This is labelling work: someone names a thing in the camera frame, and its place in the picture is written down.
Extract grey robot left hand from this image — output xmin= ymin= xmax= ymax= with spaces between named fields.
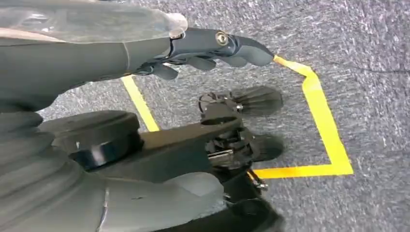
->
xmin=0 ymin=0 xmax=276 ymax=232

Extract black robot foot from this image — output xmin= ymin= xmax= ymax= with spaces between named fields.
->
xmin=198 ymin=86 xmax=285 ymax=162

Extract yellow floor tape square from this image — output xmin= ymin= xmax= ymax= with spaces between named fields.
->
xmin=121 ymin=55 xmax=354 ymax=180

